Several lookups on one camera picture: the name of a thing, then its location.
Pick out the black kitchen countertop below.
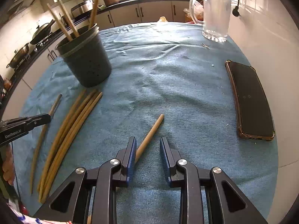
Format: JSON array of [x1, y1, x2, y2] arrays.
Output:
[[0, 0, 191, 94]]

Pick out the printed white clothing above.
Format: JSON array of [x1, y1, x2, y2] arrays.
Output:
[[5, 201, 68, 224]]

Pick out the gas stove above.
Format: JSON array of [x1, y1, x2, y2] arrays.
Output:
[[14, 31, 61, 61]]

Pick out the white lower kitchen cabinets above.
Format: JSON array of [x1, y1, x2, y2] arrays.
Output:
[[2, 0, 197, 112]]

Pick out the person's left hand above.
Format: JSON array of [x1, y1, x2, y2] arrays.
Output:
[[1, 143, 16, 186]]

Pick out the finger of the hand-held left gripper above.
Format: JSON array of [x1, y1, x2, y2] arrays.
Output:
[[25, 113, 51, 130]]

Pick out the range hood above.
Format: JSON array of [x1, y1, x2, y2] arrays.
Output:
[[5, 0, 50, 15]]

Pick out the black smartphone in clear case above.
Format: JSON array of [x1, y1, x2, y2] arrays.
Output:
[[225, 60, 275, 141]]

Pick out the light wooden chopstick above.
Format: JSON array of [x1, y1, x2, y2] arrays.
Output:
[[88, 0, 104, 29], [87, 114, 164, 224], [57, 0, 80, 38], [41, 92, 103, 203], [37, 89, 87, 192], [46, 3, 73, 41], [38, 90, 97, 197], [40, 91, 100, 201]]

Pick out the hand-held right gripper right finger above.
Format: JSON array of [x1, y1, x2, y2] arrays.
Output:
[[159, 137, 269, 224]]

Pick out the blue tablecloth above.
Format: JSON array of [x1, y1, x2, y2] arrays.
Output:
[[17, 21, 279, 224]]

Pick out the dark green chopstick holder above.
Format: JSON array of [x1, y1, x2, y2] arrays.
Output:
[[55, 23, 112, 88]]

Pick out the silver rice cooker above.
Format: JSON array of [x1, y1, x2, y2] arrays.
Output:
[[71, 0, 94, 17]]

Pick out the dark thin wooden chopstick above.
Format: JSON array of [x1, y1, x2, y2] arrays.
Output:
[[30, 94, 63, 195]]

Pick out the white and orange plastic bags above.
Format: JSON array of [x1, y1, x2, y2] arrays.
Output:
[[183, 0, 206, 24]]

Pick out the stainless steel pot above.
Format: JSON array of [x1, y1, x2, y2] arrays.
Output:
[[7, 42, 30, 69]]

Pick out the small sauce jar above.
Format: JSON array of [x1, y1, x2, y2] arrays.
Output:
[[3, 77, 13, 91]]

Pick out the black wok with lid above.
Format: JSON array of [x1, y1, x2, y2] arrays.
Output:
[[30, 19, 56, 45]]

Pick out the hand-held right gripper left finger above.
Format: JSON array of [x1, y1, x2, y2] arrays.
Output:
[[33, 136, 137, 224]]

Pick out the glass beer mug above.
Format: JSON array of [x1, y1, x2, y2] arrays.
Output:
[[189, 0, 232, 43]]

